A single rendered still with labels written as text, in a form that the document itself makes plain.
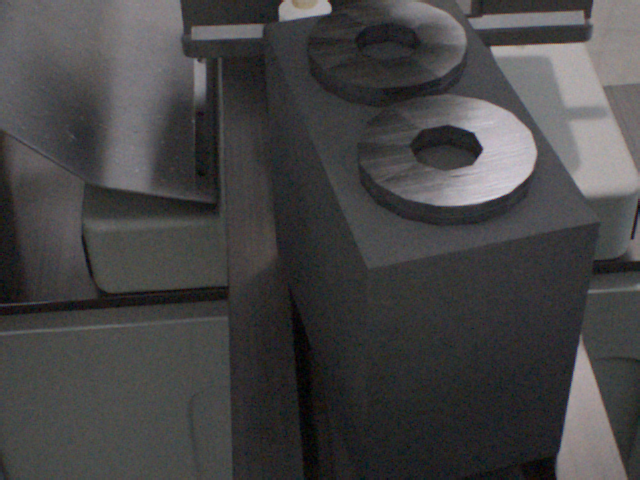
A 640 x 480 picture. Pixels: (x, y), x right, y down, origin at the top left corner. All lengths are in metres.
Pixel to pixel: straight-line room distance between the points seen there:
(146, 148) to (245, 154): 0.14
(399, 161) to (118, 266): 0.52
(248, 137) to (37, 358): 0.34
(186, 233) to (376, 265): 0.50
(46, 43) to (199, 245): 0.22
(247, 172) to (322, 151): 0.29
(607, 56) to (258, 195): 1.87
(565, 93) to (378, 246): 0.64
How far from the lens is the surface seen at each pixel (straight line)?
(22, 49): 1.07
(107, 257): 1.08
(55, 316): 1.15
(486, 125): 0.63
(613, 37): 2.77
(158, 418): 1.22
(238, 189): 0.90
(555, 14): 1.06
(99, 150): 1.03
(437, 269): 0.58
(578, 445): 0.75
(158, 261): 1.08
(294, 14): 0.93
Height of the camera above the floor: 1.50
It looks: 43 degrees down
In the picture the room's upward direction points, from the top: 2 degrees counter-clockwise
